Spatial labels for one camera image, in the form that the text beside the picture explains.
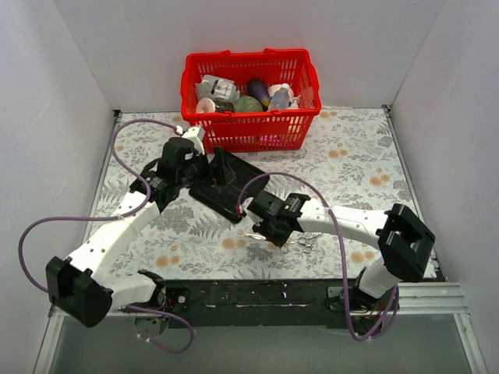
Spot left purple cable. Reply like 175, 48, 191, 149
18, 119, 196, 355

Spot clear plastic bottle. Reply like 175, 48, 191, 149
268, 85, 289, 111

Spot silver straight hair scissors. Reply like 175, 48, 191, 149
297, 232, 322, 255

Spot white bowl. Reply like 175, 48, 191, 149
267, 83, 294, 98

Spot red plastic shopping basket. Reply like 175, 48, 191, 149
180, 48, 322, 153

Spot black zip tool case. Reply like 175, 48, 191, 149
189, 146, 264, 224

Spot white pump bottle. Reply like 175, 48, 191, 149
287, 96, 301, 110

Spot silver thinning scissors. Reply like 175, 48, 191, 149
244, 233, 289, 254

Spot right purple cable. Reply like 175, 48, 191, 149
235, 171, 401, 342

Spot aluminium frame rail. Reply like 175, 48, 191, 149
33, 104, 489, 373

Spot white paper cup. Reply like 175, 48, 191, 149
196, 97, 217, 114

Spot green round melon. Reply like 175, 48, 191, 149
233, 96, 264, 113

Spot crumpled silver foil pouch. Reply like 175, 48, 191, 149
195, 75, 240, 103

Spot purple cable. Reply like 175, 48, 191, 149
18, 119, 196, 355
235, 171, 401, 342

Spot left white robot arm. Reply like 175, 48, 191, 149
45, 126, 208, 327

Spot purple eggplant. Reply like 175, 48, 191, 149
246, 78, 271, 110

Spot floral table mat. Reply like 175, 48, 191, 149
93, 108, 416, 280

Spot black table edge rail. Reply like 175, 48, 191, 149
65, 274, 449, 328

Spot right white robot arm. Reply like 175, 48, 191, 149
241, 191, 435, 310

